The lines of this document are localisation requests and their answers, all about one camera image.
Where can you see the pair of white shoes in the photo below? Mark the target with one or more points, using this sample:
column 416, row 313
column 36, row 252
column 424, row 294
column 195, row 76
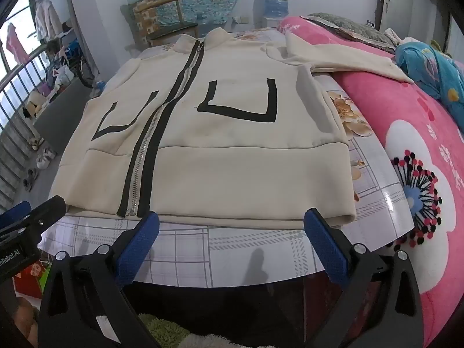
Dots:
column 45, row 157

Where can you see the cream zip jacket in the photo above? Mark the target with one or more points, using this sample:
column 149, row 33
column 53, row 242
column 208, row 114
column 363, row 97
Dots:
column 232, row 130

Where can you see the red paper bag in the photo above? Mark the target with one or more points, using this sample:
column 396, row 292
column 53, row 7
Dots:
column 31, row 279

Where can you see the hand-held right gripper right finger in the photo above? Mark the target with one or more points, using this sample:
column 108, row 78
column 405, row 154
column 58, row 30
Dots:
column 328, row 246

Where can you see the pink floral blanket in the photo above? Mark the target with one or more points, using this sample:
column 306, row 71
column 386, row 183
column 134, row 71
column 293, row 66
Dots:
column 409, row 145

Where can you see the hanging white garment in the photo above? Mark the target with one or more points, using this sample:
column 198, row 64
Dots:
column 47, row 18

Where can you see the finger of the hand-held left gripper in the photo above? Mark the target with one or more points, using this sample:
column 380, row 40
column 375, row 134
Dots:
column 14, row 214
column 47, row 212

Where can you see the metal railing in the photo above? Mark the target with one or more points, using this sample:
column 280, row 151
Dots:
column 14, row 123

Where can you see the grey patterned blanket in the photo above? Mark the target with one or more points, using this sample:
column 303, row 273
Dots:
column 355, row 29

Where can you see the person's green fuzzy clothing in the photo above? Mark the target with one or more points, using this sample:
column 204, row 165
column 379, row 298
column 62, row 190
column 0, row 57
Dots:
column 174, row 330

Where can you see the white water dispenser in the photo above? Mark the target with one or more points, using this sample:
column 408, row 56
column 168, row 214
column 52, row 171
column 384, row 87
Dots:
column 272, row 23

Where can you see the pair of dark shoes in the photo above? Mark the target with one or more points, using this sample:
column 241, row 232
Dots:
column 31, row 179

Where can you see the cream jacket with black stripes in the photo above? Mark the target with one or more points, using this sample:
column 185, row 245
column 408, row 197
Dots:
column 235, row 250

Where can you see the hanging pink garment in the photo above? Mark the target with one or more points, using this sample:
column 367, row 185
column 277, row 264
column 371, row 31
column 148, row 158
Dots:
column 16, row 45

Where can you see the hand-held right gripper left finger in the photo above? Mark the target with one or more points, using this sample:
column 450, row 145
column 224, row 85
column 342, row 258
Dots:
column 139, row 250

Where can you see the blue water jug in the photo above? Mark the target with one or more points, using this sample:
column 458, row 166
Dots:
column 275, row 2

